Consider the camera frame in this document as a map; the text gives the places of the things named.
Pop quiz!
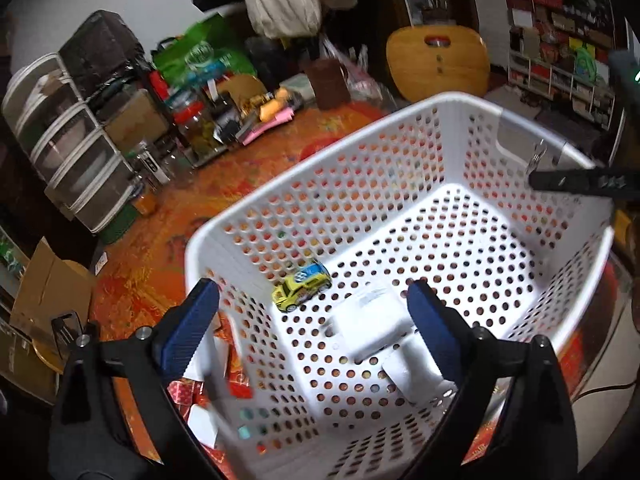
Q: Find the black and white charger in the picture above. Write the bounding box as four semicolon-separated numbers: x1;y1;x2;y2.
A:
382;330;457;405

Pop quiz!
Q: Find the white charger block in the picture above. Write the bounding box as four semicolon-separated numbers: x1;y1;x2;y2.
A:
322;287;414;362

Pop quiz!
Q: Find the white perforated plastic basket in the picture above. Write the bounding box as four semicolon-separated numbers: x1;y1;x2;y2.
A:
184;91;616;480

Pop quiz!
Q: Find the yellow toy car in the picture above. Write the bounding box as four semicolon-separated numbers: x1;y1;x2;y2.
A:
271;259;332;313

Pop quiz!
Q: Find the white square charger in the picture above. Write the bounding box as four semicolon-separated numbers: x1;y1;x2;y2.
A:
186;404;218;448

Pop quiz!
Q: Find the teal multiport usb charger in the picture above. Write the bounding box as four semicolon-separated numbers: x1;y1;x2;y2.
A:
236;408;269;441

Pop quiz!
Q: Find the white shelf with boxes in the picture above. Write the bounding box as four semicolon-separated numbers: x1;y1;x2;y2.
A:
506;0;616;131

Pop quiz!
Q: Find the black folding phone stand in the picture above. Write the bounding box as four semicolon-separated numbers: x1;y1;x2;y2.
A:
50;311;84;360

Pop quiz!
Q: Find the cardboard box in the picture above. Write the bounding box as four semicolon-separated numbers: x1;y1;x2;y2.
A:
1;240;94;404

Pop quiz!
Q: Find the red patterned tablecloth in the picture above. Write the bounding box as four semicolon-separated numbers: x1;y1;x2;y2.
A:
89;101;622;480

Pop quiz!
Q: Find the wooden chair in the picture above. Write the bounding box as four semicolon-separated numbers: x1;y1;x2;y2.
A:
386;25;490;103

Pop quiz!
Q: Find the orange jar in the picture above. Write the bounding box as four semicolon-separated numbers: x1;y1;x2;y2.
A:
132;191;158;217

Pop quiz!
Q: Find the clear plastic bag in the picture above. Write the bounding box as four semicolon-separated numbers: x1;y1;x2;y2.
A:
319;35;384;107

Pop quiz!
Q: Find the white remote control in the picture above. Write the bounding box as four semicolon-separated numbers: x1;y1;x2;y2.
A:
137;148;170;185

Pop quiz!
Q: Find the stacked white food cover tower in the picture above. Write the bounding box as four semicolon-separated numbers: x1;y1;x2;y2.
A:
1;53;134;234

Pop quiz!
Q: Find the brown ceramic mug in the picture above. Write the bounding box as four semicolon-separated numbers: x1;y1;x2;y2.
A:
305;58;352;110

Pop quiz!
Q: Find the glass jar with red lid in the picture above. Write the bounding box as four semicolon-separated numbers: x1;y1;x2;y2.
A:
172;100;224;162

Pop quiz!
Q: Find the black bag on tower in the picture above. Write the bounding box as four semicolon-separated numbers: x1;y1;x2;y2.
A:
58;10;150;101

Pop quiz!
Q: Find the green shopping bag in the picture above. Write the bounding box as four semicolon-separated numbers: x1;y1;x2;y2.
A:
152;14;257;90

